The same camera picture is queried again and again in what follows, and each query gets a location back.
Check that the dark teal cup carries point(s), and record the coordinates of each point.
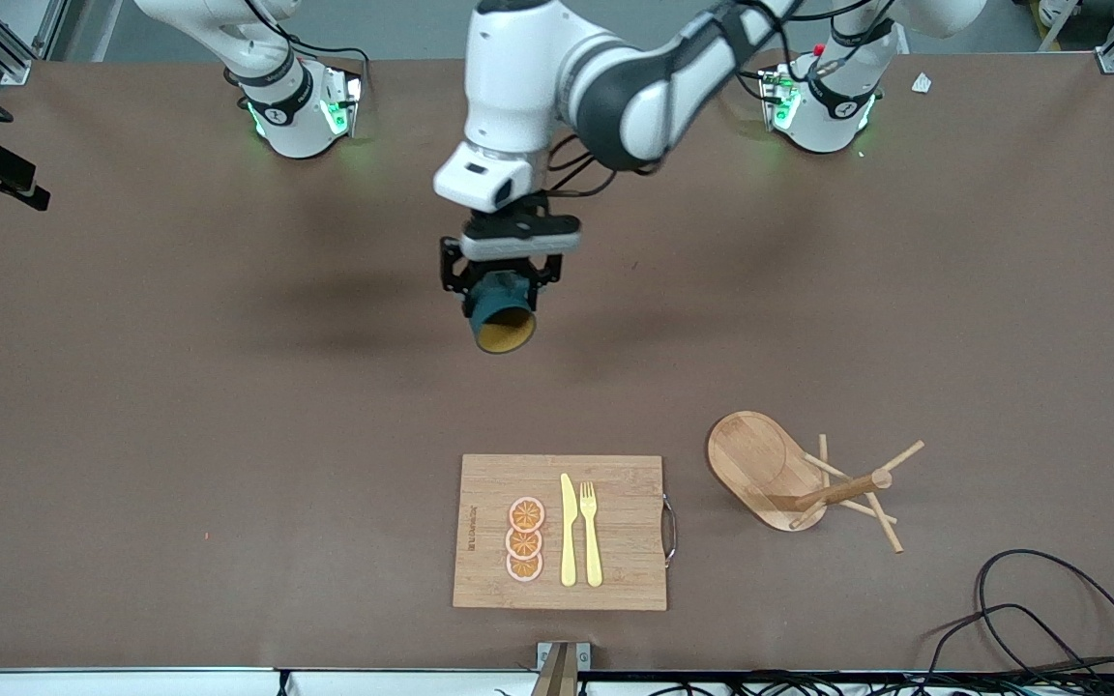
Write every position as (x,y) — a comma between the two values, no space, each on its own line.
(499,309)

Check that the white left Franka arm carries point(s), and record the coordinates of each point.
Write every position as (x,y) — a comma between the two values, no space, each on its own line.
(518,77)

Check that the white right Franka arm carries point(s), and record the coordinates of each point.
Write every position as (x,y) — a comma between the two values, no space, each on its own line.
(296,126)

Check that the orange slice toy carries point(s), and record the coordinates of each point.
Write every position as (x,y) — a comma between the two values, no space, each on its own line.
(526,513)

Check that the yellow plastic knife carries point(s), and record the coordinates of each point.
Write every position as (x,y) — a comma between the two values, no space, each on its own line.
(569,541)

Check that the bamboo cutting board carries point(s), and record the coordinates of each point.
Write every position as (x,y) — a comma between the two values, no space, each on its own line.
(615,541)

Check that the yellow plastic fork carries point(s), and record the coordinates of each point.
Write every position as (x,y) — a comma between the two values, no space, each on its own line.
(594,551)

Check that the wooden mug tree stand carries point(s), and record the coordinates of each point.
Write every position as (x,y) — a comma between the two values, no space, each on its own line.
(760,464)

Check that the small white paper scrap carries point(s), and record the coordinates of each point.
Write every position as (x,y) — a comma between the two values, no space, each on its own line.
(922,84)

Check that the metal table edge bracket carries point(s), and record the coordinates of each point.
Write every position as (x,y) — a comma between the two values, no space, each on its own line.
(547,657)

